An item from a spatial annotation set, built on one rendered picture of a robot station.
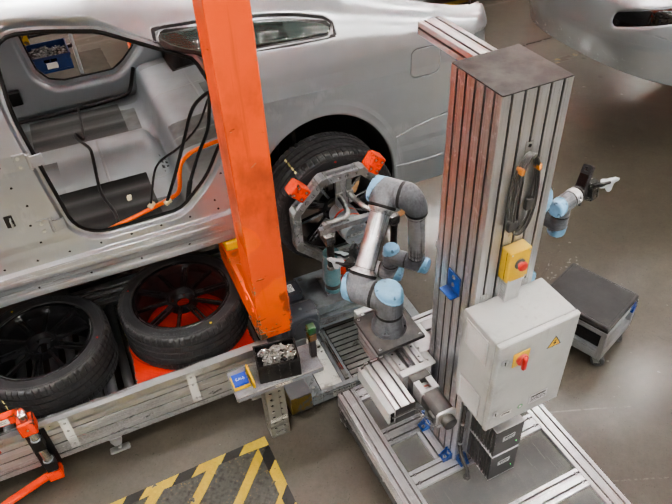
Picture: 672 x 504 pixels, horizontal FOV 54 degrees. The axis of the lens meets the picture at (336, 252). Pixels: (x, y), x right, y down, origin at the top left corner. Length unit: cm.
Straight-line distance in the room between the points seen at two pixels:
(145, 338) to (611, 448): 235
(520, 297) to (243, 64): 126
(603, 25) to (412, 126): 192
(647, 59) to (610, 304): 186
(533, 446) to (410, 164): 157
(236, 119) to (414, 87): 122
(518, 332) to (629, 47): 301
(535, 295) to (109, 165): 251
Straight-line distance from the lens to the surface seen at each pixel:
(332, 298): 377
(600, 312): 372
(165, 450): 357
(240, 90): 242
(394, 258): 296
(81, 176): 395
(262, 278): 293
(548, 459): 324
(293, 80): 309
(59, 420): 336
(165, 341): 334
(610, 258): 460
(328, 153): 320
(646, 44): 490
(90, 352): 341
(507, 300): 238
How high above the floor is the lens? 289
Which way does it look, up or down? 41 degrees down
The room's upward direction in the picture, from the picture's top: 3 degrees counter-clockwise
